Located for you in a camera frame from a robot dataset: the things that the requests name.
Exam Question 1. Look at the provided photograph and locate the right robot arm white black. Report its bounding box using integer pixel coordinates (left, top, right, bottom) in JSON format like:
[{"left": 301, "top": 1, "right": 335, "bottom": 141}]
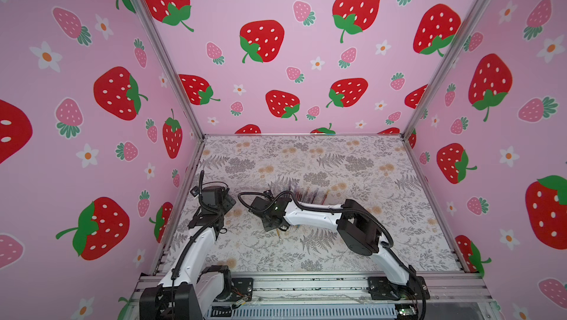
[{"left": 238, "top": 191, "right": 417, "bottom": 287}]

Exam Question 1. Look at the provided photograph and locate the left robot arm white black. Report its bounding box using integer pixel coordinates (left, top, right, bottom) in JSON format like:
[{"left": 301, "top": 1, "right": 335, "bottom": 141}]
[{"left": 138, "top": 171, "right": 236, "bottom": 319}]

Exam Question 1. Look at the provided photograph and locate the red pencil far right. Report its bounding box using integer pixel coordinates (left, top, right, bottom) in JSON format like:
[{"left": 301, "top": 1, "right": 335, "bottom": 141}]
[{"left": 322, "top": 190, "right": 332, "bottom": 205}]

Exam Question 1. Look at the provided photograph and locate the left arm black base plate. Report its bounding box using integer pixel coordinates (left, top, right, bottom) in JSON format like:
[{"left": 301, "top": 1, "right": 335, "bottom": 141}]
[{"left": 220, "top": 277, "right": 254, "bottom": 302}]

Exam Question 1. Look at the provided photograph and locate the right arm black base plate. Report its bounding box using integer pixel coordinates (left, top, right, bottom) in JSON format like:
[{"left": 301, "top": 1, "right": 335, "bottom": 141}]
[{"left": 367, "top": 277, "right": 431, "bottom": 302}]

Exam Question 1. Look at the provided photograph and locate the aluminium frame rail base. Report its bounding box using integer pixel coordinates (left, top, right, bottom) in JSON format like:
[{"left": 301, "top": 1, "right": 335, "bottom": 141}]
[{"left": 119, "top": 272, "right": 503, "bottom": 319}]

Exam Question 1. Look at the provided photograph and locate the left aluminium corner post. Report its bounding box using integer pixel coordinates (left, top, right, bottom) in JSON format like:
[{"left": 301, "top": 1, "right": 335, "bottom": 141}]
[{"left": 131, "top": 0, "right": 204, "bottom": 141}]

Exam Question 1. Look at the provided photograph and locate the aluminium corner post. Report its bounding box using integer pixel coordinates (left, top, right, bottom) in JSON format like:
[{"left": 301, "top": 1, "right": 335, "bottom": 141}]
[
  {"left": 131, "top": 0, "right": 204, "bottom": 141},
  {"left": 401, "top": 0, "right": 491, "bottom": 143}
]

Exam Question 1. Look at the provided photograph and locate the right aluminium corner post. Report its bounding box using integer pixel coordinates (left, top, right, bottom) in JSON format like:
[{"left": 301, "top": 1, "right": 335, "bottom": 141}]
[{"left": 401, "top": 0, "right": 491, "bottom": 143}]

